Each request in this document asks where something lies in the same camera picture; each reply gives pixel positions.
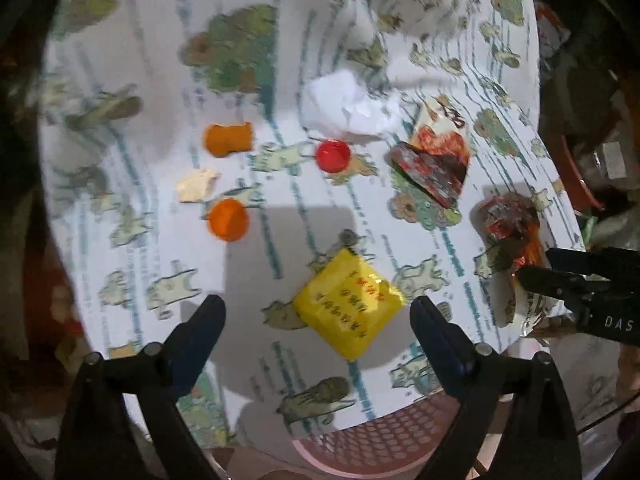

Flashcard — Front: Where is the white tissue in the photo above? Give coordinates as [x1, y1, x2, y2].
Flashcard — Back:
[300, 70, 401, 138]

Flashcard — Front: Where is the cat print white cloth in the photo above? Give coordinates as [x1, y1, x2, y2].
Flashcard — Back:
[40, 0, 582, 448]

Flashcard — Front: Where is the red bottle cap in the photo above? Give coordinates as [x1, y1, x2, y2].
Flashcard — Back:
[314, 139, 352, 174]

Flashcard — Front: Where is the orange peel piece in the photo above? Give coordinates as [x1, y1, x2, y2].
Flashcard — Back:
[203, 122, 254, 158]

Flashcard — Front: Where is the red foil wrapper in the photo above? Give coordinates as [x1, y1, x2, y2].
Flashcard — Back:
[473, 193, 544, 280]

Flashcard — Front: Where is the red snack wrapper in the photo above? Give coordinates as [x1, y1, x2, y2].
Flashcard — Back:
[386, 98, 471, 209]

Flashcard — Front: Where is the pink plastic trash basket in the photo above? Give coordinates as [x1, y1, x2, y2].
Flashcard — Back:
[293, 391, 460, 479]

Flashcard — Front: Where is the yellow sachet packet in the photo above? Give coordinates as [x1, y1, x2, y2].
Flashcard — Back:
[292, 248, 406, 361]

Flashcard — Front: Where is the orange bottle cap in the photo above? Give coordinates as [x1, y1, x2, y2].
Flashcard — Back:
[206, 198, 250, 243]

